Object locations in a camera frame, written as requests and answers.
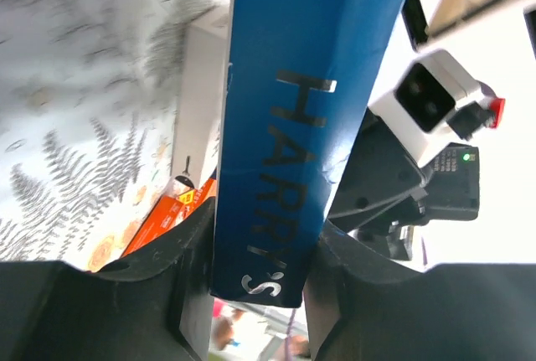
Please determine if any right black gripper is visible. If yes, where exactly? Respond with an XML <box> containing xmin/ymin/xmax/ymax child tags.
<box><xmin>327</xmin><ymin>111</ymin><xmax>480</xmax><ymax>260</ymax></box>

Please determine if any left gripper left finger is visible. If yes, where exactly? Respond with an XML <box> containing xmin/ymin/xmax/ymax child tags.
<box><xmin>1</xmin><ymin>200</ymin><xmax>215</xmax><ymax>361</ymax></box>

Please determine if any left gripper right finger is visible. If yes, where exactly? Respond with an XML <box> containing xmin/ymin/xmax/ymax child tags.
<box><xmin>304</xmin><ymin>223</ymin><xmax>535</xmax><ymax>360</ymax></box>

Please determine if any orange Gillette razor pack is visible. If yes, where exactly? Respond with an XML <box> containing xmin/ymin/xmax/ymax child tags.
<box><xmin>85</xmin><ymin>176</ymin><xmax>219</xmax><ymax>273</ymax></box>

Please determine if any blue razor box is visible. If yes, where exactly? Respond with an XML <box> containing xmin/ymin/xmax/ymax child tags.
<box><xmin>210</xmin><ymin>0</ymin><xmax>405</xmax><ymax>308</ymax></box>

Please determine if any white Harry's box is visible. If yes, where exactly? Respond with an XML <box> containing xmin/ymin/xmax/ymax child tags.
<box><xmin>171</xmin><ymin>5</ymin><xmax>229</xmax><ymax>189</ymax></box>

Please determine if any beige three-tier shelf rack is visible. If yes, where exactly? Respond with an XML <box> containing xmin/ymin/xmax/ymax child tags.
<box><xmin>401</xmin><ymin>0</ymin><xmax>535</xmax><ymax>52</ymax></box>

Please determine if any floral table mat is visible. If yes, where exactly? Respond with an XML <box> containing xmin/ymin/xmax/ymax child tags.
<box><xmin>1</xmin><ymin>0</ymin><xmax>227</xmax><ymax>271</ymax></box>

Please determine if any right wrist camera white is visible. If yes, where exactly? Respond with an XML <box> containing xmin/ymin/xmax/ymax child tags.
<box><xmin>369</xmin><ymin>49</ymin><xmax>506</xmax><ymax>168</ymax></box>

